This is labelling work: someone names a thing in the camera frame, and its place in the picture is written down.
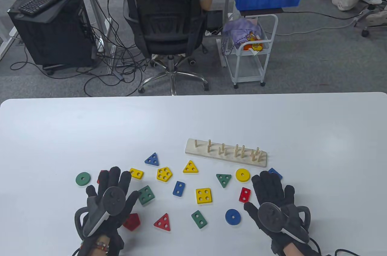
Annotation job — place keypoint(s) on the person's left hand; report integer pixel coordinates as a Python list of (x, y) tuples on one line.
[(115, 177)]

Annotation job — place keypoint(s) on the person's right hand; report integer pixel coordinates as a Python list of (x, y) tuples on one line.
[(267, 186)]

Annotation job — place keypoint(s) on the blue square block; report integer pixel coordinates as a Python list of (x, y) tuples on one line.
[(276, 173)]

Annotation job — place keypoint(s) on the red square block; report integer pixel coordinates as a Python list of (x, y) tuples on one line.
[(99, 181)]

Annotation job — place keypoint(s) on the yellow rectangle block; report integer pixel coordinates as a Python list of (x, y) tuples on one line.
[(136, 173)]

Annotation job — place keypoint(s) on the red rectangle block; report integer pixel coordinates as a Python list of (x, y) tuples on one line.
[(244, 195)]

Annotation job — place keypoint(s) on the green square block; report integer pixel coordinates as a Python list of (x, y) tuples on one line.
[(146, 195)]

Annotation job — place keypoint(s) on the blue triangle block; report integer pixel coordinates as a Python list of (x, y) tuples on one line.
[(153, 159)]

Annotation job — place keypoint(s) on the green triangle block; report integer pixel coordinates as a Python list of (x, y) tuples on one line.
[(223, 179)]

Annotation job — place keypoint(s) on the red pentagon block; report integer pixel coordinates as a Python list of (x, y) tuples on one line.
[(132, 222)]

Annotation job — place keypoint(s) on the yellow pentagon block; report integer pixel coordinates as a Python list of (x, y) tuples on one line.
[(164, 174)]

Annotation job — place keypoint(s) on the yellow square block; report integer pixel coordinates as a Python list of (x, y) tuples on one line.
[(203, 195)]

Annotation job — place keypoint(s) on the blue rectangle block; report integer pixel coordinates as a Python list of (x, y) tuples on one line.
[(179, 188)]

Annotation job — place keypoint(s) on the red triangle block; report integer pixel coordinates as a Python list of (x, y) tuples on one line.
[(163, 223)]

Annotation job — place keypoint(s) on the green rectangle block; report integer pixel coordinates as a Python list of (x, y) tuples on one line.
[(199, 219)]

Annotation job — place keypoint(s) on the yellow triangle block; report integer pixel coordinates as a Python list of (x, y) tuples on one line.
[(190, 167)]

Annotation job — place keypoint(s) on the wooden post board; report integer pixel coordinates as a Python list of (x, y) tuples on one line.
[(199, 150)]

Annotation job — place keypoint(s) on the person's left forearm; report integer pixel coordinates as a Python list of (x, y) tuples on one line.
[(101, 253)]

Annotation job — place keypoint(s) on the person's right forearm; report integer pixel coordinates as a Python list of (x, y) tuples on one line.
[(291, 251)]

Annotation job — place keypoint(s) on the black white hand controller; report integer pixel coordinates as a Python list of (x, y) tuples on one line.
[(270, 216), (114, 200)]

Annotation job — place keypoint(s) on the white rolling cart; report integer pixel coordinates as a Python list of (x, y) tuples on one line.
[(248, 80)]

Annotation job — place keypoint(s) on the white power strip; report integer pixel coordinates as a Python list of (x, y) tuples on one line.
[(100, 44)]

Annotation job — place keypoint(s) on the orange plush toy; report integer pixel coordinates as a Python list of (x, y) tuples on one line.
[(252, 46)]

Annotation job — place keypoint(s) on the black computer tower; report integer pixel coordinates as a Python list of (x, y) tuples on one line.
[(54, 38)]

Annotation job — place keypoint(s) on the black mesh office chair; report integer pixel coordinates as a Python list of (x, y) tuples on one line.
[(166, 23)]

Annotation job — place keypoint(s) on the black box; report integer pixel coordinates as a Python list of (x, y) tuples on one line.
[(214, 20)]

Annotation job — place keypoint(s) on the black chair base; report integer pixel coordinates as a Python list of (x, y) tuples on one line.
[(365, 33)]

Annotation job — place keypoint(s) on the white desk frame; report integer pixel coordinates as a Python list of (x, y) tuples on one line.
[(96, 11), (7, 41)]

